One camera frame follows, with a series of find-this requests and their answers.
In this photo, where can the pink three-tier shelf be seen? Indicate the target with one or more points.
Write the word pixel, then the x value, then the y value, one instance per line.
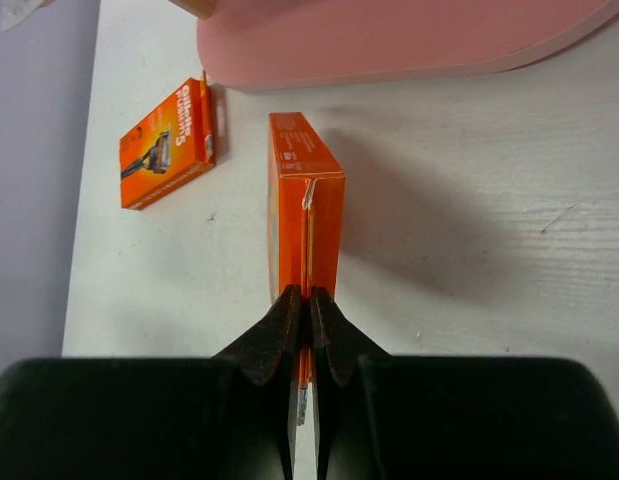
pixel 267 45

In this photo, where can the orange Gillette Fusion box left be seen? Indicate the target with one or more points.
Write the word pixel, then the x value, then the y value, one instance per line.
pixel 172 145

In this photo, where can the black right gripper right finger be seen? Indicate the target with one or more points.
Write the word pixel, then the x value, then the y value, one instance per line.
pixel 384 416

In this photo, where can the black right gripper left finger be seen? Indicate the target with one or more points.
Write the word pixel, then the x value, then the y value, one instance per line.
pixel 228 416

